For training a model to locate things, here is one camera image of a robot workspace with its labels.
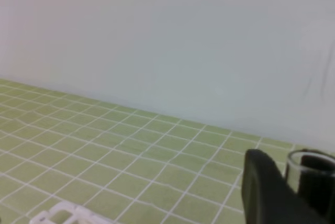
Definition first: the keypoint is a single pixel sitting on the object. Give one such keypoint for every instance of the clear glass test tube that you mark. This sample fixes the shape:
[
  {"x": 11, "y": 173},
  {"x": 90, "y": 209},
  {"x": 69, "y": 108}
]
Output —
[{"x": 294, "y": 168}]

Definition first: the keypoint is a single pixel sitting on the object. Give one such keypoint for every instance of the green grid tablecloth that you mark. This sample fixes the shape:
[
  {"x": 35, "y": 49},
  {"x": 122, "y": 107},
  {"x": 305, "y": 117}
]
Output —
[{"x": 126, "y": 165}]

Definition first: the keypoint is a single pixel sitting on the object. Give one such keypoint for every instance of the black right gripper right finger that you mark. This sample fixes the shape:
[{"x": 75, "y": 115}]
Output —
[{"x": 316, "y": 185}]

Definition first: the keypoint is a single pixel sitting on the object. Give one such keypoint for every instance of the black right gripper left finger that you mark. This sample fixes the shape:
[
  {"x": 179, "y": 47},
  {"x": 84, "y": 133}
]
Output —
[{"x": 266, "y": 196}]

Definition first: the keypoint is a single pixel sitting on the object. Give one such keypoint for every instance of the white plastic test tube rack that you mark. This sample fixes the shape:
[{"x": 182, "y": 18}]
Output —
[{"x": 67, "y": 213}]

